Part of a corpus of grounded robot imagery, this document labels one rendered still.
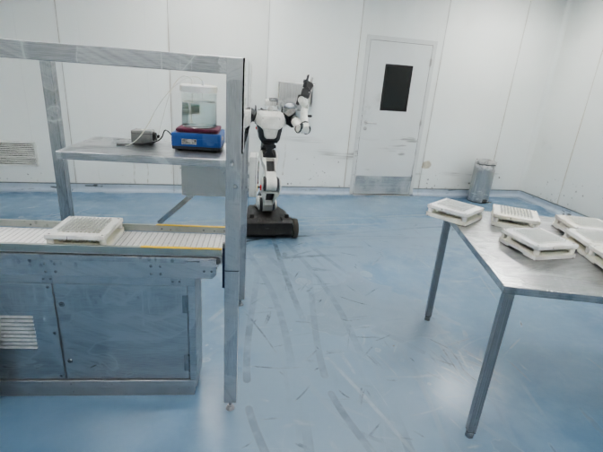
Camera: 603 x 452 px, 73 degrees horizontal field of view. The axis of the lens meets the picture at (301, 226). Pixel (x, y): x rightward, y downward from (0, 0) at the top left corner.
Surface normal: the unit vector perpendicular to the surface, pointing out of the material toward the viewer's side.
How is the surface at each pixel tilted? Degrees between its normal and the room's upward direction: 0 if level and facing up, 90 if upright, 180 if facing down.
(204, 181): 90
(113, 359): 90
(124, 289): 90
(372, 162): 90
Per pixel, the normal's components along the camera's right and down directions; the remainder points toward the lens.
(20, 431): 0.07, -0.94
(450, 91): 0.20, 0.35
